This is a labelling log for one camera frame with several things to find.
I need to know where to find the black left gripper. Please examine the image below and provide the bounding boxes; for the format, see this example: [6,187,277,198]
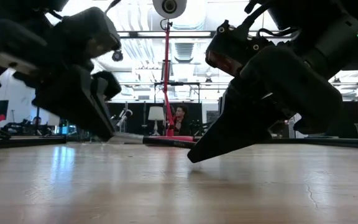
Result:
[0,18,117,142]

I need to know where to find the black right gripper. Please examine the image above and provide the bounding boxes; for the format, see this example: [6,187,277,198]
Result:
[187,45,343,164]

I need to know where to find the black ceiling spotlight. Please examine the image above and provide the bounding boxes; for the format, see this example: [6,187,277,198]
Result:
[111,49,124,62]

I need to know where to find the person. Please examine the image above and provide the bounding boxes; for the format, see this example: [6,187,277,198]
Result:
[31,116,43,134]
[172,104,192,137]

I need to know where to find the clear acrylic organizer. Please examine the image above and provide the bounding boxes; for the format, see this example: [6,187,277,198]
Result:
[114,119,127,135]

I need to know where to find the black partition panels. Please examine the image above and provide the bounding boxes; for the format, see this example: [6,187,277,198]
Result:
[107,101,204,137]

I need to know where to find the white shade table lamp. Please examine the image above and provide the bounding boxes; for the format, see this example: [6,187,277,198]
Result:
[147,105,166,137]

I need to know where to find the red desk lamp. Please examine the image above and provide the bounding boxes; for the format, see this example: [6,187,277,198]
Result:
[144,0,195,147]

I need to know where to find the black overhead frame beam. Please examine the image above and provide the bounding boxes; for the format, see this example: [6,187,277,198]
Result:
[116,30,213,39]

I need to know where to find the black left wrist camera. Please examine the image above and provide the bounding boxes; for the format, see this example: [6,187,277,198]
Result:
[53,6,121,60]

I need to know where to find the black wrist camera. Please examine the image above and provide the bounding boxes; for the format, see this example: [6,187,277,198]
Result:
[53,6,121,60]
[205,20,275,77]

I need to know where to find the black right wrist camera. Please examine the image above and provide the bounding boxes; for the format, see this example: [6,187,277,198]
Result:
[205,20,275,77]

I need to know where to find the black aluminium table frame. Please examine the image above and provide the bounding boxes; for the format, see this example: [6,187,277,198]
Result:
[0,136,358,150]

